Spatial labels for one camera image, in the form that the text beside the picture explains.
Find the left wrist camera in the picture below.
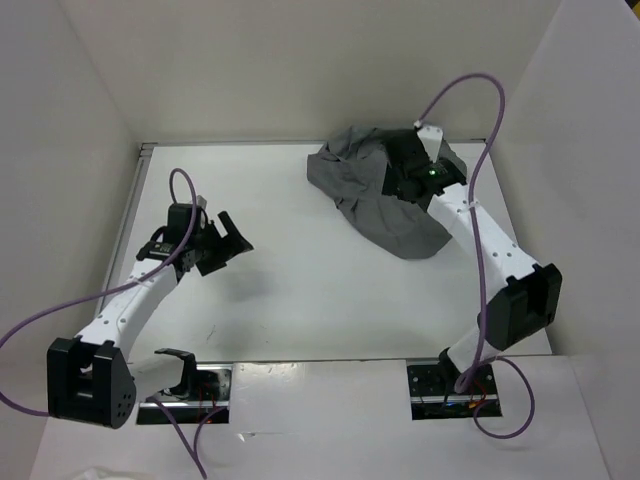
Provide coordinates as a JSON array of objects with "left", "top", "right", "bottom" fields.
[{"left": 163, "top": 195, "right": 208, "bottom": 248}]

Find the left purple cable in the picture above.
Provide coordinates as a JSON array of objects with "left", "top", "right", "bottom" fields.
[{"left": 0, "top": 168, "right": 209, "bottom": 479}]

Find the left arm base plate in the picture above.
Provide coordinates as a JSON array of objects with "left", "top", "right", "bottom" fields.
[{"left": 159, "top": 362, "right": 233, "bottom": 425}]

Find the grey pleated skirt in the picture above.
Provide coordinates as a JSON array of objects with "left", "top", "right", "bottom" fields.
[{"left": 306, "top": 126, "right": 451, "bottom": 260}]

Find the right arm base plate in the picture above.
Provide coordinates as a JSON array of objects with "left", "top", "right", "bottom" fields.
[{"left": 406, "top": 359, "right": 502, "bottom": 421}]

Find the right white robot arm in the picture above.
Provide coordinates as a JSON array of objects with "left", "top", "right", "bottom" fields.
[{"left": 382, "top": 129, "right": 562, "bottom": 393}]

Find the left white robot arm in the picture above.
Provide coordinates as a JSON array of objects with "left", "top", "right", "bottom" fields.
[{"left": 47, "top": 203, "right": 253, "bottom": 429}]

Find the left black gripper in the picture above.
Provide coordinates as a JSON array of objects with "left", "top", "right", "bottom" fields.
[{"left": 189, "top": 211, "right": 252, "bottom": 276}]

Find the white crumpled plastic bag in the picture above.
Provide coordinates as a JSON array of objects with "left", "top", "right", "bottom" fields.
[{"left": 68, "top": 466, "right": 153, "bottom": 480}]

